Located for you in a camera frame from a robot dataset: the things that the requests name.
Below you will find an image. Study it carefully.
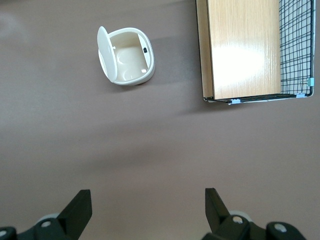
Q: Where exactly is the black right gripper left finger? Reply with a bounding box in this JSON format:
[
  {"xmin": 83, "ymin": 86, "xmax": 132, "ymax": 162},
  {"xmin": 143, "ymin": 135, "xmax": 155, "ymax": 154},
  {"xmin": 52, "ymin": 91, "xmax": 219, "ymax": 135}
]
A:
[{"xmin": 0, "ymin": 189, "xmax": 93, "ymax": 240}]

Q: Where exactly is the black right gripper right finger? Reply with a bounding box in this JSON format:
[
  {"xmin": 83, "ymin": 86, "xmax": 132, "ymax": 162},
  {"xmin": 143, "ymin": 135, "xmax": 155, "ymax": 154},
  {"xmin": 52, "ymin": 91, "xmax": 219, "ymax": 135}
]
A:
[{"xmin": 201, "ymin": 187, "xmax": 307, "ymax": 240}]

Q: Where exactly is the black wire grid rack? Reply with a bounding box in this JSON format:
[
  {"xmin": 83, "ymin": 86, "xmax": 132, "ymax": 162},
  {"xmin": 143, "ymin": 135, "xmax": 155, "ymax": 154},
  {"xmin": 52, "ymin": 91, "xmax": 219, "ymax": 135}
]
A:
[{"xmin": 202, "ymin": 0, "xmax": 317, "ymax": 106}]

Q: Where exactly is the cream open plastic case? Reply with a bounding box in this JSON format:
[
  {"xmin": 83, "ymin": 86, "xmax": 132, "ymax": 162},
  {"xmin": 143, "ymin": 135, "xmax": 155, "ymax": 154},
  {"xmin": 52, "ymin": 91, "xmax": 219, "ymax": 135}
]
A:
[{"xmin": 98, "ymin": 26, "xmax": 156, "ymax": 86}]

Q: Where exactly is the light wooden shelf board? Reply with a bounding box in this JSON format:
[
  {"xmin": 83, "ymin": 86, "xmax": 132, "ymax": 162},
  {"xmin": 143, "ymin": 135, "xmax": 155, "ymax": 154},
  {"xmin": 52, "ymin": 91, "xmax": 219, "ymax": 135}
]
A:
[{"xmin": 195, "ymin": 0, "xmax": 290, "ymax": 101}]

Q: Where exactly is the white trash can lid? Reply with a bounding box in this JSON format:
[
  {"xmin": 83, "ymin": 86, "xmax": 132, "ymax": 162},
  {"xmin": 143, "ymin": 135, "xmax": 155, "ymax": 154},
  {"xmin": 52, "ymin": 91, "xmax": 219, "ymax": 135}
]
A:
[{"xmin": 96, "ymin": 25, "xmax": 119, "ymax": 84}]

